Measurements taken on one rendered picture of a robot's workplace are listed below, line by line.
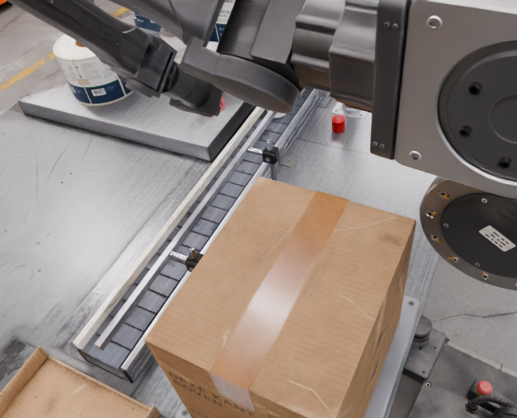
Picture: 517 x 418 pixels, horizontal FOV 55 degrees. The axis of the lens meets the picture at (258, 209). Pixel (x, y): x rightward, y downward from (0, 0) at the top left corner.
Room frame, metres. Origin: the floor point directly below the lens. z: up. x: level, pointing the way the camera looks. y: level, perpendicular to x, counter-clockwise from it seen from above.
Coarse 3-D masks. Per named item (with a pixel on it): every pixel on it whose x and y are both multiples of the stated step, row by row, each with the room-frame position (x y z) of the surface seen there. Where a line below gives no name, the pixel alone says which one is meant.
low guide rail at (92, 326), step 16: (256, 112) 0.99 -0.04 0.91; (240, 128) 0.95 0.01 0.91; (224, 160) 0.86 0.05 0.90; (208, 176) 0.80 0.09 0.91; (192, 192) 0.76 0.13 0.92; (176, 224) 0.69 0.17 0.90; (160, 240) 0.64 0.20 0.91; (144, 256) 0.61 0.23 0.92; (128, 272) 0.58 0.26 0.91; (128, 288) 0.55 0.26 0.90; (112, 304) 0.52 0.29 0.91; (96, 320) 0.48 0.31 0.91; (80, 336) 0.46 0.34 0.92
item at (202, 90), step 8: (200, 80) 0.76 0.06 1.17; (200, 88) 0.75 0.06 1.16; (208, 88) 0.77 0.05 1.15; (216, 88) 0.77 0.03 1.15; (192, 96) 0.73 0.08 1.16; (200, 96) 0.74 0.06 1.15; (208, 96) 0.76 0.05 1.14; (216, 96) 0.75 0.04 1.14; (176, 104) 0.78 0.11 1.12; (184, 104) 0.75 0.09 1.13; (192, 104) 0.74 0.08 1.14; (200, 104) 0.75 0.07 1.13; (208, 104) 0.75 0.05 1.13; (216, 104) 0.74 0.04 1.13; (200, 112) 0.75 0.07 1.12; (208, 112) 0.74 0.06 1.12; (216, 112) 0.73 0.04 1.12
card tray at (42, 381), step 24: (48, 360) 0.47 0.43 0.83; (24, 384) 0.43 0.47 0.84; (48, 384) 0.42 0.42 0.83; (72, 384) 0.42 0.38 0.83; (96, 384) 0.41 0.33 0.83; (0, 408) 0.39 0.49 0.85; (24, 408) 0.39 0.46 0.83; (48, 408) 0.38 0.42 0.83; (72, 408) 0.37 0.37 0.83; (96, 408) 0.36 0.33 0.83; (120, 408) 0.36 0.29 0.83; (144, 408) 0.35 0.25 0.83
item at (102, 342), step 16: (272, 112) 0.92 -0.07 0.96; (256, 128) 0.87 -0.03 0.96; (240, 160) 0.78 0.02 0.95; (224, 176) 0.74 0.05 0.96; (208, 192) 0.70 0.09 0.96; (192, 224) 0.63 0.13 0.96; (176, 240) 0.59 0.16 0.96; (160, 256) 0.56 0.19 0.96; (144, 288) 0.50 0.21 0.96; (128, 304) 0.47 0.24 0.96; (112, 320) 0.45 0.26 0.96; (112, 336) 0.42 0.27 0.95
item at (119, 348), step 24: (288, 120) 0.98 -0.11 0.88; (240, 144) 0.93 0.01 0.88; (264, 144) 0.91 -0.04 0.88; (240, 168) 0.84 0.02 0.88; (240, 192) 0.76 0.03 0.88; (216, 216) 0.71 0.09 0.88; (168, 240) 0.67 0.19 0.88; (192, 240) 0.66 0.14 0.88; (168, 264) 0.61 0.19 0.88; (168, 288) 0.55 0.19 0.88; (144, 312) 0.51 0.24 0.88; (96, 336) 0.47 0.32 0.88; (120, 336) 0.46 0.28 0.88; (120, 360) 0.42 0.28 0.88
